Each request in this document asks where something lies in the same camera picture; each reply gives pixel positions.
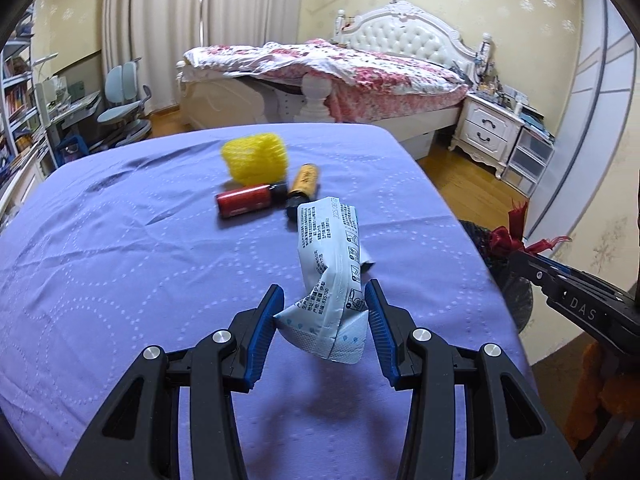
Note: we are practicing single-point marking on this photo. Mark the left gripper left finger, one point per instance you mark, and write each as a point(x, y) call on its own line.
point(134, 435)

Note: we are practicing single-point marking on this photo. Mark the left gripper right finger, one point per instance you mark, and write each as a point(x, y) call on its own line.
point(508, 434)

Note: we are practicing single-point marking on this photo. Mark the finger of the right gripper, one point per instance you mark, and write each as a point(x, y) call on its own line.
point(575, 269)
point(540, 272)

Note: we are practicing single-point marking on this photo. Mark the dark red ribbon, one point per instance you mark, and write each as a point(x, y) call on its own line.
point(505, 240)

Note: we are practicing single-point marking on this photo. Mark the white printed packet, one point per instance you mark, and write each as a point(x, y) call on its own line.
point(331, 320)

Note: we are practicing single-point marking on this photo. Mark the red label bottle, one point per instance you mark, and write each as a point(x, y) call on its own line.
point(253, 198)

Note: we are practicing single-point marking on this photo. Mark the yellow label bottle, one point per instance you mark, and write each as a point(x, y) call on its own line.
point(304, 190)

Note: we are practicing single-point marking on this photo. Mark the yellow foam net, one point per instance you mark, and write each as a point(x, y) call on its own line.
point(257, 159)

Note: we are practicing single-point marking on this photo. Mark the black lined trash bin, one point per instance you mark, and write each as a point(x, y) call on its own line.
point(516, 292)

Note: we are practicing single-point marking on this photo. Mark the plastic drawer unit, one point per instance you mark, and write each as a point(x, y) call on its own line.
point(528, 160)

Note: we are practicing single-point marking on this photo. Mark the white nightstand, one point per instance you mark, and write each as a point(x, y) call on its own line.
point(487, 133)

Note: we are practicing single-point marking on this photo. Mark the white bed with headboard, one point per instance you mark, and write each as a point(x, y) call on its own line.
point(398, 29)

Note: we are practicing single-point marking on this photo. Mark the floral pink quilt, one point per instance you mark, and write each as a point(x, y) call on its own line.
point(366, 86)

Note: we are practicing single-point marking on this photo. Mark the white bookshelf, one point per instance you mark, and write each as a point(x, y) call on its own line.
point(22, 132)

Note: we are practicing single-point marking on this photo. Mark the light blue desk chair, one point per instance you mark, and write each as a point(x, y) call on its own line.
point(126, 108)

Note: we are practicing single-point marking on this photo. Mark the study desk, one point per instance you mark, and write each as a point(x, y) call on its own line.
point(76, 112)

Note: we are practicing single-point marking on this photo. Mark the beige curtains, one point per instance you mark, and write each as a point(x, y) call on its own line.
point(156, 33)

